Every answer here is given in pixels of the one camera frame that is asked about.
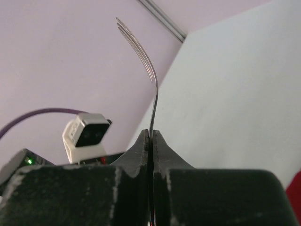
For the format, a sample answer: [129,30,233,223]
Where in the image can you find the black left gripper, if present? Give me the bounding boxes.
[0,148,127,184]

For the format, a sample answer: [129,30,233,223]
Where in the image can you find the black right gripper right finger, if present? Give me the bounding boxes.
[153,130,299,226]

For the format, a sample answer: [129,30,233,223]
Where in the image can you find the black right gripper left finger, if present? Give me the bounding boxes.
[0,129,149,226]

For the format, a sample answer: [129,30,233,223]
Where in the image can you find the red satin napkin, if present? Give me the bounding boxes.
[286,171,301,225]

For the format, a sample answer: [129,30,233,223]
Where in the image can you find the silver fork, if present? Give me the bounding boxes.
[115,17,159,136]

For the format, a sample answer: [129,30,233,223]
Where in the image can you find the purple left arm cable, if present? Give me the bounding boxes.
[0,107,87,141]

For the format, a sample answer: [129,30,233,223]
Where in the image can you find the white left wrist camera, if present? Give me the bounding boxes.
[62,113,112,164]

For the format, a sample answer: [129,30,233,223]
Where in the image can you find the left aluminium frame post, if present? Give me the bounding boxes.
[138,0,187,43]

